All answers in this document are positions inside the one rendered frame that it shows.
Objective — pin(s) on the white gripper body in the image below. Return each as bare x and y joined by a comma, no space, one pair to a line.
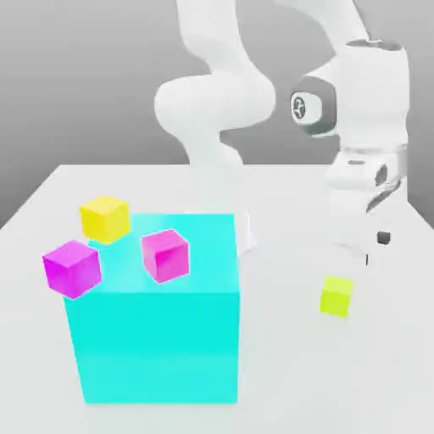
349,220

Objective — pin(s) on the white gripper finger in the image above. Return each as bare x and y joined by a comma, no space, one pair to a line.
383,237
365,259

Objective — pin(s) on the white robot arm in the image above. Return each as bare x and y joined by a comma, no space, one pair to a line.
217,98

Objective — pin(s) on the small lime cube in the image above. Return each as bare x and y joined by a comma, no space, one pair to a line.
335,298

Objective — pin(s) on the small pink cube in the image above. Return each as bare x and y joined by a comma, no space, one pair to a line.
166,257

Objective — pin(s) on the small yellow cube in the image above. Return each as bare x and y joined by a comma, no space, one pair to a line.
105,220

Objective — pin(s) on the small magenta cube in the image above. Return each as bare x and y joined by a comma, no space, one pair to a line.
71,269

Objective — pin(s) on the large cyan box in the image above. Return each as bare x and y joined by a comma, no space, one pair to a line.
156,342

